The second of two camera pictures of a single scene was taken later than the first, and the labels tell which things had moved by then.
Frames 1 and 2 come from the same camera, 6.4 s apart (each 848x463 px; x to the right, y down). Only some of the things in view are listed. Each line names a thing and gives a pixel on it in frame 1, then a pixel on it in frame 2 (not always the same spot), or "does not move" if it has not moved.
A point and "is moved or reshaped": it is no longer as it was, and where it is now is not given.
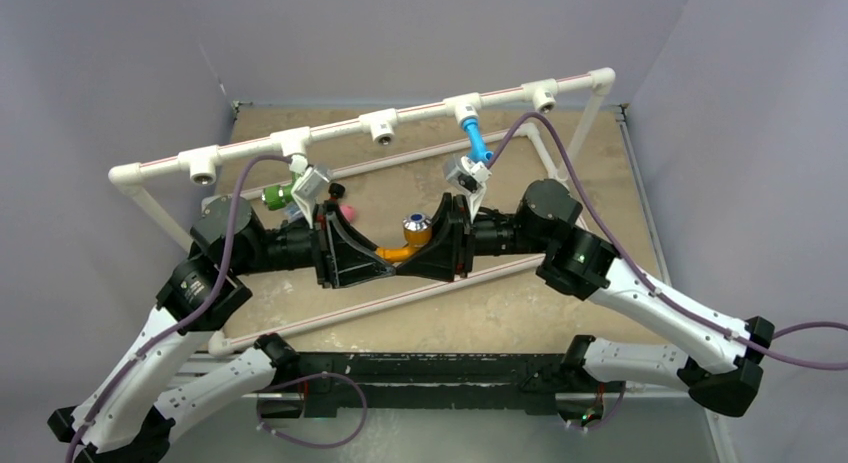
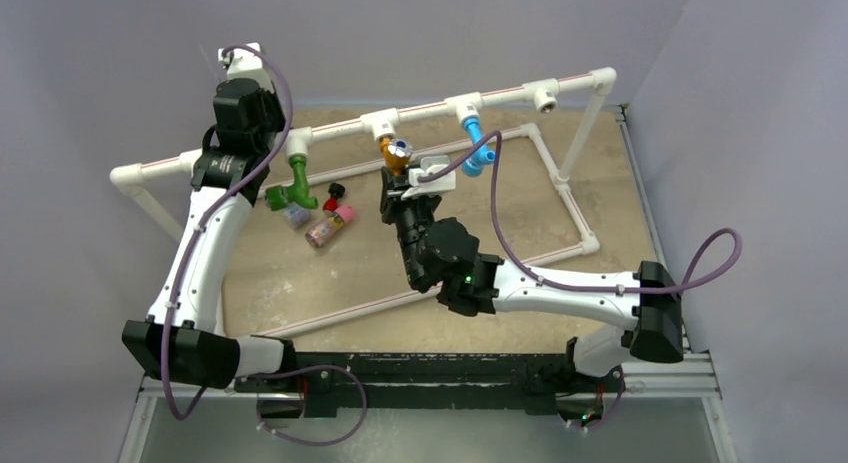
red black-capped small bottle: (335, 190) does not move
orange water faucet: (417, 233) is moved or reshaped
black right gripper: (451, 251) to (391, 196)
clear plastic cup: (292, 211) does not move
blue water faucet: (476, 148) does not move
